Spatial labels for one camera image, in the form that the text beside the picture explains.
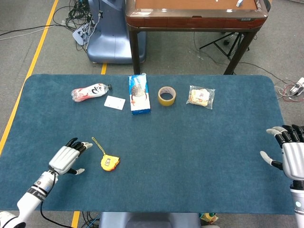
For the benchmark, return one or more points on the brown mahjong table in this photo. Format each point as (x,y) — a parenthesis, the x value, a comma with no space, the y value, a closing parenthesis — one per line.
(190,22)

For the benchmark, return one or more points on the black tripod stand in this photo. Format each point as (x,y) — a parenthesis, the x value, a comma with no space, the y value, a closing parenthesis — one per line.
(234,45)

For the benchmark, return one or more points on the yellow tape measure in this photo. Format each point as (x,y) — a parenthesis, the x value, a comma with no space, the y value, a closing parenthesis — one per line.
(108,162)

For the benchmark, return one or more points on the small yellow toy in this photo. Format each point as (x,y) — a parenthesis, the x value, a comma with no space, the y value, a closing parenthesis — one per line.
(210,217)

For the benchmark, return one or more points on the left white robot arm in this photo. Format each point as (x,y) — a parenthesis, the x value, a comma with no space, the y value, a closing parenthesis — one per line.
(31,199)

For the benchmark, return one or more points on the white wall switch plate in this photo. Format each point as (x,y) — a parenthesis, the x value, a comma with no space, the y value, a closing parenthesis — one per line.
(114,102)

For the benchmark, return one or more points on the white blue mahjong tile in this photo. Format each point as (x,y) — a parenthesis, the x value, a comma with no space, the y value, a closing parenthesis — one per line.
(239,2)

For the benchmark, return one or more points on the yellow packing tape roll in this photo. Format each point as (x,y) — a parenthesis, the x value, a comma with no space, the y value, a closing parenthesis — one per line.
(166,102)

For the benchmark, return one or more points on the grey-blue robot torso base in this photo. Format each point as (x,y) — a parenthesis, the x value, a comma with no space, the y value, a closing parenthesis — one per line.
(147,221)

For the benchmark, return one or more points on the right five-finger robot hand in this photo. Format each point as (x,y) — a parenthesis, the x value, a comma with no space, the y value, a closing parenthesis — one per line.
(293,159)

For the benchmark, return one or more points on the left five-finger robot hand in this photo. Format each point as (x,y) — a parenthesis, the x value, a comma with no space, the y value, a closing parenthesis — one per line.
(63,159)

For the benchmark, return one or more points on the blue cookie box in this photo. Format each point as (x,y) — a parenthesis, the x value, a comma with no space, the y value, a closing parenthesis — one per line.
(140,99)

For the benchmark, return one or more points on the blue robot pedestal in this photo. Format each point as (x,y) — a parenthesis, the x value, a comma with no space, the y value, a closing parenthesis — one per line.
(111,42)

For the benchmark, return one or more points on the plastic bottle red white label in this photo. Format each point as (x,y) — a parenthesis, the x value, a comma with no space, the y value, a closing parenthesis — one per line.
(88,92)

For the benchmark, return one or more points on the white power strip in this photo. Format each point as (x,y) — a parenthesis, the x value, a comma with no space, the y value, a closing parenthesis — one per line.
(79,35)

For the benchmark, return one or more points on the clear bag of snacks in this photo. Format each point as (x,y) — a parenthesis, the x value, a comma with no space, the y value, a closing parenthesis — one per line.
(200,97)

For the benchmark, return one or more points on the blue felt table mat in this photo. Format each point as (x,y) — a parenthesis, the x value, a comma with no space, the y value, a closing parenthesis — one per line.
(166,154)

